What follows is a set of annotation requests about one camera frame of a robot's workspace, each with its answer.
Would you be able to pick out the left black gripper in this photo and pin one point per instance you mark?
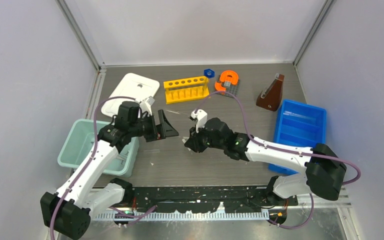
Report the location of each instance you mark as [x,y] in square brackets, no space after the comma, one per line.
[167,130]

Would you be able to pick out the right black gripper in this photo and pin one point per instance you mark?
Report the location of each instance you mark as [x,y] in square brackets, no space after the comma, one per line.
[194,142]

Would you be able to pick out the white clay triangle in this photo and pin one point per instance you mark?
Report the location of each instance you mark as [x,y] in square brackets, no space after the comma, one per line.
[184,140]

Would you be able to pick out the metal crucible tongs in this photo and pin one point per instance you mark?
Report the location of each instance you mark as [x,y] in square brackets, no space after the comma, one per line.
[123,157]

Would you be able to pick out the blue hexagonal nut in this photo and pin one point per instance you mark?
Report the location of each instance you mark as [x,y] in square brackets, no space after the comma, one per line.
[209,73]

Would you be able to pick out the glass stirring rod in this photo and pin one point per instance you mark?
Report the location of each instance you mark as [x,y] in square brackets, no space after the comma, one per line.
[296,115]

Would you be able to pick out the thin glass rod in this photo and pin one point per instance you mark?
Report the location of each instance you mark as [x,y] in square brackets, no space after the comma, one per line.
[178,113]

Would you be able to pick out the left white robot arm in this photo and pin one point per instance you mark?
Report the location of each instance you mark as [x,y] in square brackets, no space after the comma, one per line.
[71,208]

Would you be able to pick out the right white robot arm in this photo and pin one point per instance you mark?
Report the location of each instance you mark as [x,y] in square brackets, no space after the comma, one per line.
[315,172]

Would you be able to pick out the yellow test tube rack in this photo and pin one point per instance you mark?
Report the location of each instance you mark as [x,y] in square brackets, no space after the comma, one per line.
[186,89]

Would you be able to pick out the white plastic lid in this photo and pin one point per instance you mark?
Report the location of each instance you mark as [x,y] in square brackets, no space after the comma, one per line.
[131,85]

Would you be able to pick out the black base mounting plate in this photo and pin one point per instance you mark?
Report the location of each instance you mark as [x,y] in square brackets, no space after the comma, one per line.
[206,199]

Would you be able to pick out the orange curved block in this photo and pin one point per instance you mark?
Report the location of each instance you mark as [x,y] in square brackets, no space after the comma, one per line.
[229,72]

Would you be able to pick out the teal plastic bin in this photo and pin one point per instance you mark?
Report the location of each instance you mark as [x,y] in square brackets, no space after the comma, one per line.
[79,143]

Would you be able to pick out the brown wedge stand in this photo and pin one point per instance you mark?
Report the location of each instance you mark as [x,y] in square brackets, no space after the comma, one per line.
[271,98]

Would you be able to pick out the blue plastic bin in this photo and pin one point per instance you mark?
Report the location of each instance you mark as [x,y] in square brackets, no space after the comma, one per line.
[300,132]

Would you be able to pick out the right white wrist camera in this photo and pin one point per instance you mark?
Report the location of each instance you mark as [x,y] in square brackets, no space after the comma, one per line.
[200,118]

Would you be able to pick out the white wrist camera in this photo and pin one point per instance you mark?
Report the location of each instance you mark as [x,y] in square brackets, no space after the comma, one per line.
[200,118]
[146,106]

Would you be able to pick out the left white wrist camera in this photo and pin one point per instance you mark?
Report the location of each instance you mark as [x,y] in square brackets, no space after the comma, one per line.
[146,106]

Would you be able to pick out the grey studded base plate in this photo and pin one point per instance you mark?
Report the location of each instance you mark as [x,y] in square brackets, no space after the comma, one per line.
[227,84]

